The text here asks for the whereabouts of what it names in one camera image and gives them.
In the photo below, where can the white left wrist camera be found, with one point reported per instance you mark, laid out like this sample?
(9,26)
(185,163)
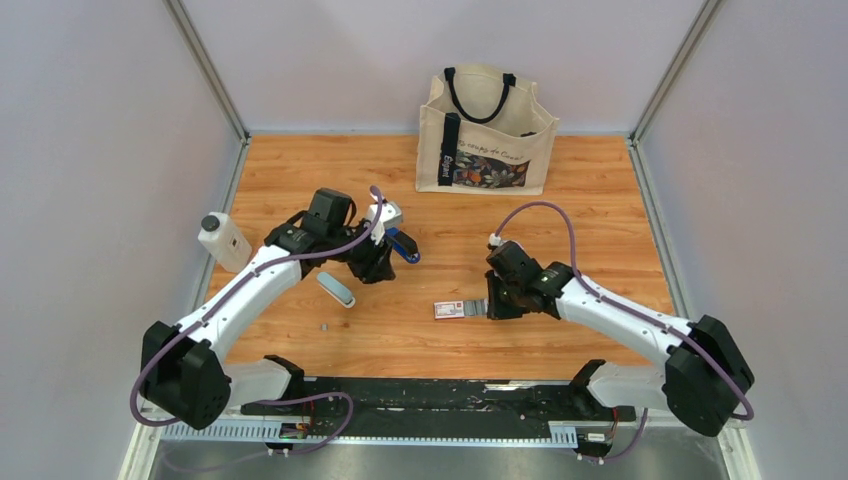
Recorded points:
(384,217)

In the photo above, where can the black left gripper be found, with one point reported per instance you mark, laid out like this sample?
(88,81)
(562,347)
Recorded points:
(376,265)

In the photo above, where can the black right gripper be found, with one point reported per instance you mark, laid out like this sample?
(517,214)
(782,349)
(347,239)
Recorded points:
(495,310)

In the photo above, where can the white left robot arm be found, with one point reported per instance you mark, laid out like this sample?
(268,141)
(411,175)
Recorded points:
(184,373)

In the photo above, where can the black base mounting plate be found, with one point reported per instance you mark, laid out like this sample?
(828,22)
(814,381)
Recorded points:
(444,408)

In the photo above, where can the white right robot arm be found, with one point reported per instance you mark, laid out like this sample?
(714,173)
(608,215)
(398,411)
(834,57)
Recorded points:
(697,371)

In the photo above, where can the beige canvas tote bag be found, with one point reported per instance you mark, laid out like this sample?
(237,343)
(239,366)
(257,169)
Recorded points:
(483,131)

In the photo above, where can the red white staple box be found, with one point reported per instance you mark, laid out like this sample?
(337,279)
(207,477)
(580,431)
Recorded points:
(449,310)

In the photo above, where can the light blue white tube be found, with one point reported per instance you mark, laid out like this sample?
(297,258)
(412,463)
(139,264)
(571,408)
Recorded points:
(337,290)

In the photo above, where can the white bottle black cap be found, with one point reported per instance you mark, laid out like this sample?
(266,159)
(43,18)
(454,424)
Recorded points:
(224,241)

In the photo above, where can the blue black stapler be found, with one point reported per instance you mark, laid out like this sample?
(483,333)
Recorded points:
(404,245)

